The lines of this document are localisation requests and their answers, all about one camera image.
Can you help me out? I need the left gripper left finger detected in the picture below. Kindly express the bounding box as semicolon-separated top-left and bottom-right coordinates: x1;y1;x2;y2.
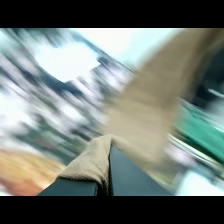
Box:
37;177;100;197

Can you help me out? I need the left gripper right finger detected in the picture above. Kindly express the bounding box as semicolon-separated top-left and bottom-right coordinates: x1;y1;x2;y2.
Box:
108;144;173;197

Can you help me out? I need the green garment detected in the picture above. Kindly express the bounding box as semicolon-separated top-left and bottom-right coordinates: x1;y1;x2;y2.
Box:
174;102;224;165

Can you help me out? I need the brown shirt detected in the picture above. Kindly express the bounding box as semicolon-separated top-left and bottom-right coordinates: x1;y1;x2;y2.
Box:
57;27;224;197

